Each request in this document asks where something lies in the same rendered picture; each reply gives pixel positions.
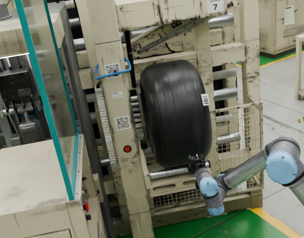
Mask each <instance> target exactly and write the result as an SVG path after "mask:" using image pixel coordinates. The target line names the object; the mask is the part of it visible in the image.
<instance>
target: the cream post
mask: <svg viewBox="0 0 304 238"><path fill-rule="evenodd" d="M85 1H86V5H87V10H88V15H89V20H90V25H91V30H92V34H93V41H94V45H95V50H96V55H97V60H98V65H99V70H100V75H101V76H103V75H105V74H106V72H105V67H104V65H108V64H113V63H119V65H120V71H123V70H126V66H125V61H124V55H123V50H122V44H121V38H120V33H119V27H118V20H117V14H116V9H115V3H114V0H85ZM121 76H122V77H117V78H112V79H107V77H104V78H102V79H101V80H102V85H103V90H104V95H105V100H106V104H107V109H108V114H109V119H110V125H111V130H112V134H113V140H114V145H115V149H116V154H117V159H118V164H119V170H120V175H121V180H122V185H123V189H124V194H125V199H126V204H127V210H128V215H129V219H130V224H131V229H132V234H133V238H154V233H153V226H152V219H151V213H150V207H149V202H148V196H147V190H146V186H145V181H144V175H143V170H142V160H141V155H140V149H139V143H138V138H137V132H136V127H135V119H134V114H133V108H132V103H131V97H130V91H129V85H128V80H127V73H126V72H125V73H121ZM117 92H122V95H123V97H119V98H114V99H113V96H112V93H117ZM123 116H129V121H130V127H131V128H128V129H123V130H117V128H116V123H115V118H117V117H123ZM127 146H128V147H130V151H129V152H126V151H125V148H126V147H127Z"/></svg>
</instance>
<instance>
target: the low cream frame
mask: <svg viewBox="0 0 304 238"><path fill-rule="evenodd" d="M302 41H303V42H304V34H302V35H299V36H297V37H296V87H295V99H296V100H299V99H301V95H302V96H304V87H302V88H301V68H302Z"/></svg>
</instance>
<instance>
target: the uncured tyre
mask: <svg viewBox="0 0 304 238"><path fill-rule="evenodd" d="M140 90H141V98H142V104H143V111H144V118H145V123H146V128H147V133H148V137H149V141H150V145H151V149H152V153H153V156H154V158H155V160H156V162H157V163H158V164H159V165H161V166H162V167H164V168H173V167H178V166H183V165H188V164H189V160H188V157H189V156H190V157H191V156H194V157H196V154H197V155H198V157H200V155H201V154H203V153H205V156H204V158H206V157H207V155H208V154H209V152H210V151H211V145H212V129H211V117H210V111H209V106H208V105H207V106H203V102H202V97H201V94H205V93H206V92H205V88H204V85H203V82H202V79H201V76H200V74H199V72H198V70H197V68H196V67H195V66H194V65H193V64H191V63H190V62H188V61H187V60H181V59H179V60H174V61H168V62H163V63H157V64H151V65H149V66H147V67H145V69H144V70H143V71H142V73H141V74H140ZM180 154H181V155H180Z"/></svg>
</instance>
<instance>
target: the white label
mask: <svg viewBox="0 0 304 238"><path fill-rule="evenodd" d="M201 97H202V102H203V106H207V105H210V101H209V97H208V94H207V93H205V94H201Z"/></svg>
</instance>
